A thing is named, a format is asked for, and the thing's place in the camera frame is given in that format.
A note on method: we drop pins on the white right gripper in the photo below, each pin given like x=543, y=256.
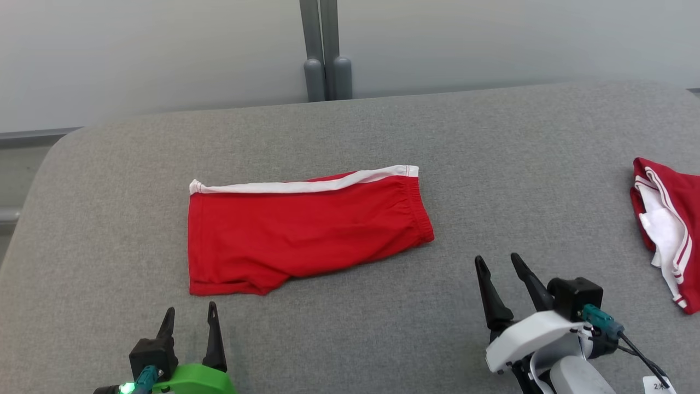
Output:
x=530, y=339

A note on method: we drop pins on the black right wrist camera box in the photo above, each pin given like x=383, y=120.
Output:
x=574, y=298

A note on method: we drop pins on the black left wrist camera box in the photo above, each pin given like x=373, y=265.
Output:
x=153, y=355

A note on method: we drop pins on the red shorts with white stripe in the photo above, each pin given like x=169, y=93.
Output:
x=295, y=235

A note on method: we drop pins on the red and white basketball jersey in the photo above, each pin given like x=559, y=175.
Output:
x=681, y=202

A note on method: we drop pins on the grey horizontal wall rail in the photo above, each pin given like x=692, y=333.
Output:
x=33, y=137

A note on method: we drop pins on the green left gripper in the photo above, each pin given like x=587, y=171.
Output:
x=197, y=380

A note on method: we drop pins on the grey metal frame post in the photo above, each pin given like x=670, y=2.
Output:
x=342, y=74
x=314, y=76

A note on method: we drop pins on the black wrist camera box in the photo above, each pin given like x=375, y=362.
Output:
x=153, y=355
x=574, y=298

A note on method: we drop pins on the grey horizontal pipe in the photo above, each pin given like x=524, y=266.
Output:
x=8, y=215

